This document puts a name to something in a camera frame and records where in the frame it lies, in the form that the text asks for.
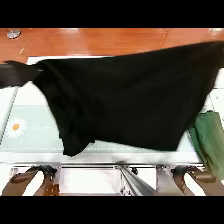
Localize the black garment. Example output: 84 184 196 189
33 40 224 158

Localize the green garment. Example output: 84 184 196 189
188 110 224 181

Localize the round silver disc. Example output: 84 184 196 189
6 28 22 40

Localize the silver frame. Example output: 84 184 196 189
9 161 208 197

